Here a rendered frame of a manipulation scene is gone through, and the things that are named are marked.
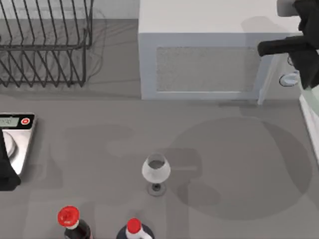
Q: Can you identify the microwave door with window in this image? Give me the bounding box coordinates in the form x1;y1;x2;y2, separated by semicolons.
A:
140;32;263;101

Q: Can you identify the pale microwave oven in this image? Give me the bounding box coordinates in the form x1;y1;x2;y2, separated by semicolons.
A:
138;0;304;106

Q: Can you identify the clear wine glass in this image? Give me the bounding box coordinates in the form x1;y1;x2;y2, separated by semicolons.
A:
141;153;171;198

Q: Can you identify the dark bottle with red cap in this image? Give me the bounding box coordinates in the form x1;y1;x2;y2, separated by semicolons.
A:
57;205;92;239

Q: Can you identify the silver kitchen scale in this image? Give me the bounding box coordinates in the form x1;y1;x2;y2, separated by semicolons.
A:
0;113;36;176

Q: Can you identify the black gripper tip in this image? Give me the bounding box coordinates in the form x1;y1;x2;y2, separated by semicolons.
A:
0;128;22;193

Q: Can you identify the pale microwave door handle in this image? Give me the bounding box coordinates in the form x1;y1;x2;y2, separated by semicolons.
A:
257;53;278;106

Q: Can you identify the dark wire dish rack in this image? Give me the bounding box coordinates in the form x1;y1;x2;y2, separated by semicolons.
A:
0;0;95;88

